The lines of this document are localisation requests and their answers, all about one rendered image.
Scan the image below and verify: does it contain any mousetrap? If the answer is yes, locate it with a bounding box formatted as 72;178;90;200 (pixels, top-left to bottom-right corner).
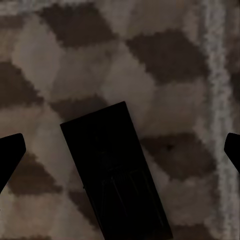
60;101;173;240

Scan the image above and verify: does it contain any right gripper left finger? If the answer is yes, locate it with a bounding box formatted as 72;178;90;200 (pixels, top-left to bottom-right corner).
0;133;26;193

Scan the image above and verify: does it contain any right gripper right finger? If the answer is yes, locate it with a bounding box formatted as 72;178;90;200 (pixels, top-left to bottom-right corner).
224;132;240;173

